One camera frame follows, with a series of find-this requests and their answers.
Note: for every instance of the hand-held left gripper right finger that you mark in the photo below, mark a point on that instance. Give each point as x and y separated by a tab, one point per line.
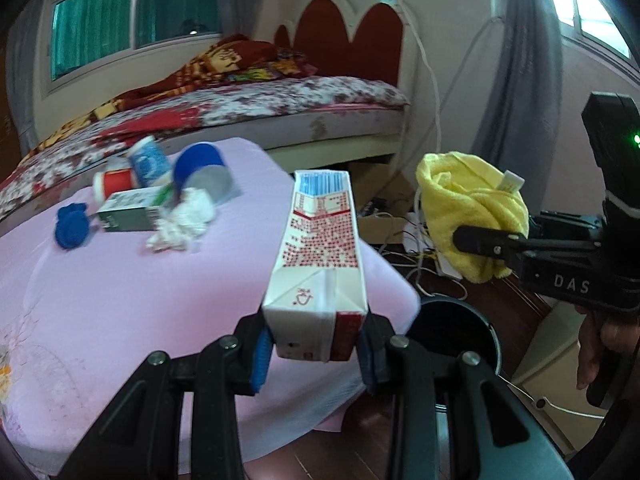
367	365

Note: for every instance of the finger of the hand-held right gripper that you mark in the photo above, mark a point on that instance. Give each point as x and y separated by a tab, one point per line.
565	221
487	242

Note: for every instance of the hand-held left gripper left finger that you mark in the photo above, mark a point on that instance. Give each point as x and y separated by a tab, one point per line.
260	360

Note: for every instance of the yellow towel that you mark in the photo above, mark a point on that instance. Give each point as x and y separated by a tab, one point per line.
465	195

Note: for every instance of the black trash bin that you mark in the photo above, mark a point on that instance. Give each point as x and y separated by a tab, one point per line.
450	325

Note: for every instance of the white and red milk carton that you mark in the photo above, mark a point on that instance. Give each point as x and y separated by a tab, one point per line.
320	240

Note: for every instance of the white tissue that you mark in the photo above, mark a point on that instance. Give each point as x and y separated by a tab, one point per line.
187	215

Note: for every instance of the green carton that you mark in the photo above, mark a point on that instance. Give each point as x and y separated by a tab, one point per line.
125	210

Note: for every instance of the red paper cup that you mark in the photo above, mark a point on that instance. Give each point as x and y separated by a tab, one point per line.
117	182

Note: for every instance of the blue paper cup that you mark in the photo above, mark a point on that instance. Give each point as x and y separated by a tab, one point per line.
147	160

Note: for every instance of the blue bag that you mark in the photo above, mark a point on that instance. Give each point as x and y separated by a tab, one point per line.
72	227

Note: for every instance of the person's right hand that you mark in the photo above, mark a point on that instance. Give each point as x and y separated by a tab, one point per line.
587	350

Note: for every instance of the white low cabinet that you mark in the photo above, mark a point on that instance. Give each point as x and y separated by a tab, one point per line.
550	355

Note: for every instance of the cardboard box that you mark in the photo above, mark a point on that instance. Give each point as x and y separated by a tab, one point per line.
372	180

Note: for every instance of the pink table cloth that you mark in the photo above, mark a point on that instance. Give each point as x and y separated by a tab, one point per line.
125	300

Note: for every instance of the blue grey cup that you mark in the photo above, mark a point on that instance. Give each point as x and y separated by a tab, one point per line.
197	160

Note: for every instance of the bright window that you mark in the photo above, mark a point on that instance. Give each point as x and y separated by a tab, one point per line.
590	5

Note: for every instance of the bed with floral sheet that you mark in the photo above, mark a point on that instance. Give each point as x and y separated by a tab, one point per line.
300	100

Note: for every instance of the red and white headboard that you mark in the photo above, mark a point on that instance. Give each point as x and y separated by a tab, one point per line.
325	35

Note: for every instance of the red patterned blanket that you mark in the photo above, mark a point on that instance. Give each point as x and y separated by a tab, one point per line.
220	60

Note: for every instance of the window with green glass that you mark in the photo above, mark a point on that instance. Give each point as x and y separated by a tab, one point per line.
165	0

